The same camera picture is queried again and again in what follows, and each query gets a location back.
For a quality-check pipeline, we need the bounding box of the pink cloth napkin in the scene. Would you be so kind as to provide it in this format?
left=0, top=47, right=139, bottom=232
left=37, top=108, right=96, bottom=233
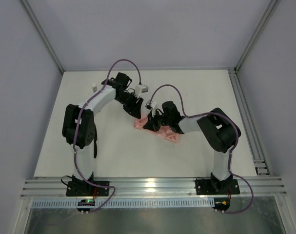
left=134, top=117, right=180, bottom=143

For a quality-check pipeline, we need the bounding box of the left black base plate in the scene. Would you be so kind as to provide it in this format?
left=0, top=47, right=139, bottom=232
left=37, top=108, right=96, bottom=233
left=60, top=175, right=109, bottom=197

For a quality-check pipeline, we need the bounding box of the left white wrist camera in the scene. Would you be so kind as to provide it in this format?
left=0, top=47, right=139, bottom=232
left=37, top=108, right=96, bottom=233
left=134, top=84, right=149, bottom=97

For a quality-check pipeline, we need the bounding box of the purple cable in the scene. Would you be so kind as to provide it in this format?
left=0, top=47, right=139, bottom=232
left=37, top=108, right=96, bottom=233
left=147, top=84, right=255, bottom=215
left=72, top=58, right=142, bottom=213

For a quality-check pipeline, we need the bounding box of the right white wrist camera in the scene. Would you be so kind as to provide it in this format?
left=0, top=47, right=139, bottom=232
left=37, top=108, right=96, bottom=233
left=145, top=99, right=158, bottom=116

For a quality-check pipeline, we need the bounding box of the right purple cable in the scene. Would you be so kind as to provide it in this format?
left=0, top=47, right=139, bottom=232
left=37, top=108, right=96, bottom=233
left=147, top=84, right=255, bottom=215

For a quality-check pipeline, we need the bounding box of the right corner aluminium post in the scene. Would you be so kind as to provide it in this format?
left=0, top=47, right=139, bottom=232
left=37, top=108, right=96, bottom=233
left=234, top=0, right=280, bottom=73

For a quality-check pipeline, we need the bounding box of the corner aluminium post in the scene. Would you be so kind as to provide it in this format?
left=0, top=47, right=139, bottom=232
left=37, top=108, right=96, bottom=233
left=234, top=0, right=280, bottom=73
left=19, top=0, right=65, bottom=75

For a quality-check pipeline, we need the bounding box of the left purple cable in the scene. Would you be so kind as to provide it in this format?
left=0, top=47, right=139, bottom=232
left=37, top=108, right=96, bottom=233
left=72, top=58, right=142, bottom=213

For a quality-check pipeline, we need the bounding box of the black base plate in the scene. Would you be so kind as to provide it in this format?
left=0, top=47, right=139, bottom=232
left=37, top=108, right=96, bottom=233
left=60, top=175, right=109, bottom=197
left=195, top=173, right=240, bottom=195

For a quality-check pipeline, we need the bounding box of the aluminium rail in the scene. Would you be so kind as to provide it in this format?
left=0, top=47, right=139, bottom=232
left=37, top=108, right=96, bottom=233
left=228, top=69, right=272, bottom=176
left=20, top=176, right=287, bottom=199

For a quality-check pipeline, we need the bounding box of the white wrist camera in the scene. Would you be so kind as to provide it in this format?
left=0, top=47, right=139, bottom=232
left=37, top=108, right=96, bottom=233
left=134, top=84, right=149, bottom=97
left=145, top=99, right=158, bottom=116

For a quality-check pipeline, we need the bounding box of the small controller board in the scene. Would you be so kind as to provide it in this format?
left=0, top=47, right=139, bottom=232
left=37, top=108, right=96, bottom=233
left=213, top=197, right=231, bottom=213
left=77, top=199, right=95, bottom=214

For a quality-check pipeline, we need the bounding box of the front aluminium rail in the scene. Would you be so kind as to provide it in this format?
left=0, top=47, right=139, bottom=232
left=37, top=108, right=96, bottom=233
left=20, top=176, right=287, bottom=199

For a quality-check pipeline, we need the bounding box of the right small controller board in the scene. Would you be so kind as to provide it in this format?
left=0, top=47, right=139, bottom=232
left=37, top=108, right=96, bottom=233
left=213, top=197, right=231, bottom=213

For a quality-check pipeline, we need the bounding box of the left corner aluminium post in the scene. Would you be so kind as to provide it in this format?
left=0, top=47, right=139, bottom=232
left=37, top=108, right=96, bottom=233
left=19, top=0, right=65, bottom=75

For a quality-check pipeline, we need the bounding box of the black handled knife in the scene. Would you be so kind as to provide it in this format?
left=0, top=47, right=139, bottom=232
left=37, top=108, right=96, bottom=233
left=93, top=131, right=98, bottom=159

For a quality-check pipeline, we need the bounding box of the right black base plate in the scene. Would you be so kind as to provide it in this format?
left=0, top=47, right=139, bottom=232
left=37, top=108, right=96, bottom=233
left=195, top=173, right=240, bottom=195

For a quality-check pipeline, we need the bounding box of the right side aluminium rail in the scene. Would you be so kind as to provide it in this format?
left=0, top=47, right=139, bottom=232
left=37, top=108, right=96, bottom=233
left=228, top=69, right=272, bottom=176

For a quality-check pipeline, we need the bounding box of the slotted cable duct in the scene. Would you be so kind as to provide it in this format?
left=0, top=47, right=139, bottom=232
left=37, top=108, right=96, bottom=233
left=31, top=197, right=214, bottom=209

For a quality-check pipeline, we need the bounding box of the left small controller board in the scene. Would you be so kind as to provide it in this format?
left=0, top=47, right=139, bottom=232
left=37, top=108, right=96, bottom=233
left=77, top=199, right=95, bottom=214

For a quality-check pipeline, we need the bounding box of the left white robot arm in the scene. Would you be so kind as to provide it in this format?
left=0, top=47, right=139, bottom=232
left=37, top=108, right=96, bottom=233
left=62, top=72, right=148, bottom=186

